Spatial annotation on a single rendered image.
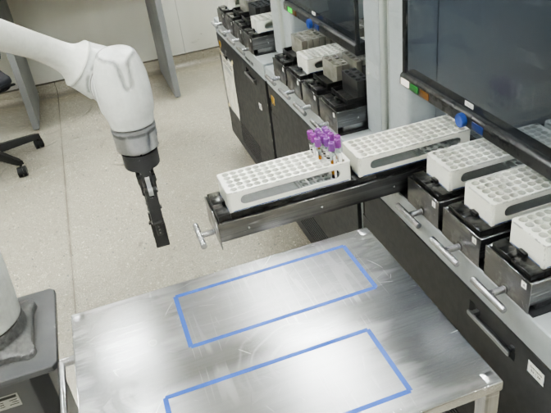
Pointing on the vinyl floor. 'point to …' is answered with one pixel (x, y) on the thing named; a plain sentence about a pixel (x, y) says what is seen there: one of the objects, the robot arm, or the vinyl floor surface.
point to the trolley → (280, 342)
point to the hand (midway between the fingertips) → (158, 229)
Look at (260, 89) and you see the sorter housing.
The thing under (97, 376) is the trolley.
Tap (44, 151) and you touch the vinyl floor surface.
